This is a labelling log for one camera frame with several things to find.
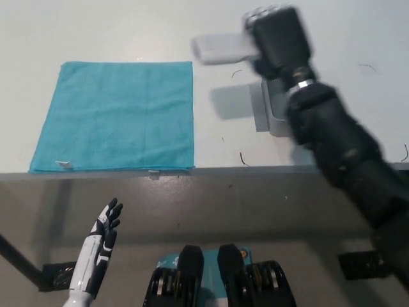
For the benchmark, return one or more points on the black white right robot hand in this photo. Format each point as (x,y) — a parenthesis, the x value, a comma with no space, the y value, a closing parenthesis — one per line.
(281,38)

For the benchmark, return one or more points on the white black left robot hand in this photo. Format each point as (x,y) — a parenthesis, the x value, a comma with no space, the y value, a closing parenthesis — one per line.
(96,249)

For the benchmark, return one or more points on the white calculator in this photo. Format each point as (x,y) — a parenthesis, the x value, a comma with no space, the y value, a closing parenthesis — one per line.
(220,48)

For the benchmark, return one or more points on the grey perforated plastic basket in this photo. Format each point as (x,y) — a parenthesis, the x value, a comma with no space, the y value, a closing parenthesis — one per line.
(276,112)

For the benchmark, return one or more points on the black diagonal table leg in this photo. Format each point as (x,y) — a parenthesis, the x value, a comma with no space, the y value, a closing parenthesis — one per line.
(19,259)

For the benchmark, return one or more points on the white cloth label tag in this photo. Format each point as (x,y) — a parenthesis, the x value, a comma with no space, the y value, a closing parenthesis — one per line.
(64,165)

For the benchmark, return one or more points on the small grey tape piece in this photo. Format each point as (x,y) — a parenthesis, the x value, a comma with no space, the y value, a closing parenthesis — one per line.
(154,174)

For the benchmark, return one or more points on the teal microfibre cloth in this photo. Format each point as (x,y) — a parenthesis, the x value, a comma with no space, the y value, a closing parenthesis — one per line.
(118,115)

